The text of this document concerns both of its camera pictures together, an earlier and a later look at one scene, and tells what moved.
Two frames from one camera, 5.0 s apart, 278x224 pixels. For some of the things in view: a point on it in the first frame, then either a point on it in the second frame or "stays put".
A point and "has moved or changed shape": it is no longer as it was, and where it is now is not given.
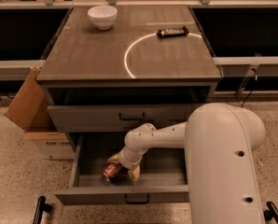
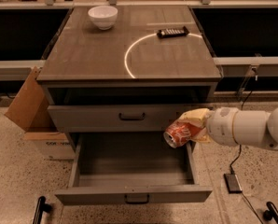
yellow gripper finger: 135,172 -> 202,135
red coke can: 112,170 has moved or changed shape
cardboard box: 30,111 stays put
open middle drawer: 162,177 stays put
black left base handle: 41,207 stays put
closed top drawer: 118,118 stays put
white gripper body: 129,161 -> 220,125
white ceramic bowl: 103,16 stays put
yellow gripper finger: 114,159 -> 197,116
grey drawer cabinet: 153,65 stays put
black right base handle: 274,213 stays put
